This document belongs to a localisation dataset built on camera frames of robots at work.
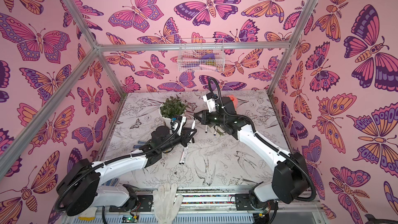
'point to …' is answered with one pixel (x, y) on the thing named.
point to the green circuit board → (129, 219)
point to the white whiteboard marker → (206, 131)
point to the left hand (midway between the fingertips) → (196, 129)
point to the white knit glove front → (166, 204)
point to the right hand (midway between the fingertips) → (195, 113)
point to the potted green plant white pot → (171, 108)
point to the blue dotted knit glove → (139, 144)
